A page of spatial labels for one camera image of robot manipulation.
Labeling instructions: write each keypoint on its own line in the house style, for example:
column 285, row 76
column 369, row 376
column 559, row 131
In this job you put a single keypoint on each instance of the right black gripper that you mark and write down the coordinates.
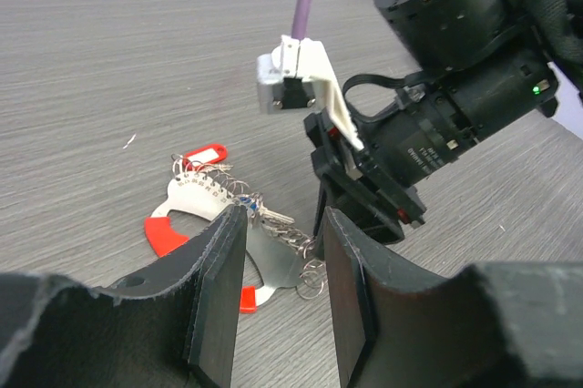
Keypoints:
column 430, row 124

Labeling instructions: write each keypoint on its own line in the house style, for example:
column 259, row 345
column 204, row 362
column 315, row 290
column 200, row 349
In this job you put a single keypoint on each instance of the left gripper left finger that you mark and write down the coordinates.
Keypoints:
column 170, row 324

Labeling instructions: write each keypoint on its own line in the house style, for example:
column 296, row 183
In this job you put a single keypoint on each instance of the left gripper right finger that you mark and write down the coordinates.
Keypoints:
column 494, row 324

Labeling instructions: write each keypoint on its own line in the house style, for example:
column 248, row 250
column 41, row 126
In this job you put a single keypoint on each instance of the grey keyring holder red handle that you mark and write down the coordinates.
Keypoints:
column 281, row 253

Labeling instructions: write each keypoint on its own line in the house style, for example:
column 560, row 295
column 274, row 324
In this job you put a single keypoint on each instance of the red capped key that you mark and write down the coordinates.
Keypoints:
column 207, row 157

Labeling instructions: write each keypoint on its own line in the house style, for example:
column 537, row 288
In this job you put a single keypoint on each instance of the blue key tag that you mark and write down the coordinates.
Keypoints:
column 251, row 204

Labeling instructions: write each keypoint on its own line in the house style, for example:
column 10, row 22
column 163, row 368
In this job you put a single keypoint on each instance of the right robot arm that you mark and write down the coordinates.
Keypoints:
column 450, row 36

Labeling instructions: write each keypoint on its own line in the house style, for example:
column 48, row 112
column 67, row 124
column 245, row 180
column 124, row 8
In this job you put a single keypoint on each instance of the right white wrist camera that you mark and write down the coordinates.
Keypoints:
column 298, row 74

